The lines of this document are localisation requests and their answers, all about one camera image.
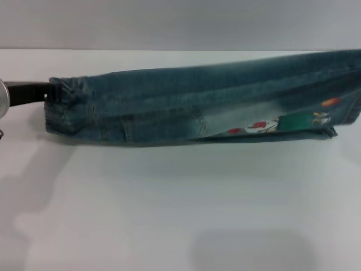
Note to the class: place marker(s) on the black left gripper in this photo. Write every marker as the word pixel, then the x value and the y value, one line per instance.
pixel 26 93

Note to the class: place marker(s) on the blue denim shorts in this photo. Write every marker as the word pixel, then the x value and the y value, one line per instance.
pixel 197 101

